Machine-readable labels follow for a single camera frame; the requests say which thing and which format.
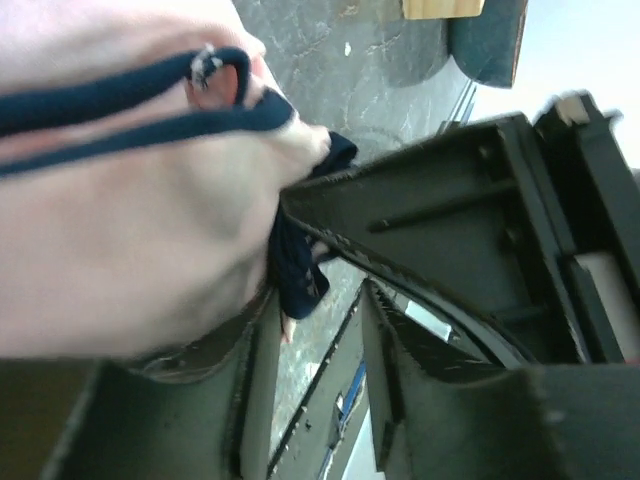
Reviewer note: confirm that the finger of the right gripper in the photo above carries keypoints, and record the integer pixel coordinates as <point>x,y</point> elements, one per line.
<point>458,215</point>

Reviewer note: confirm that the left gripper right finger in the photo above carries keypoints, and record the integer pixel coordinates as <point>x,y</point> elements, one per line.
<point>439,413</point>

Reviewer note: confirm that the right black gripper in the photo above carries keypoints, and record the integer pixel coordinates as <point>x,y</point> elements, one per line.
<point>585,206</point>

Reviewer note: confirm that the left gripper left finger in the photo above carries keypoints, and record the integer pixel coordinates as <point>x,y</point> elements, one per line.
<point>214,424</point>

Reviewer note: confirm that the pink underwear navy trim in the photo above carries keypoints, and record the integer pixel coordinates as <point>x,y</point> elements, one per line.
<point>144,146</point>

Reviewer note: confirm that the blue ceramic bowl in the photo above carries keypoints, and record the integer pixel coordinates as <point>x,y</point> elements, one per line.
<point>486,47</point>

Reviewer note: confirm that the wooden compartment tray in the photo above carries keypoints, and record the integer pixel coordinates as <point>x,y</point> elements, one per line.
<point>441,9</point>

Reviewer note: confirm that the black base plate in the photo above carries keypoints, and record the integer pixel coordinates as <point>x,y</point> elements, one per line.
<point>319,404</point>

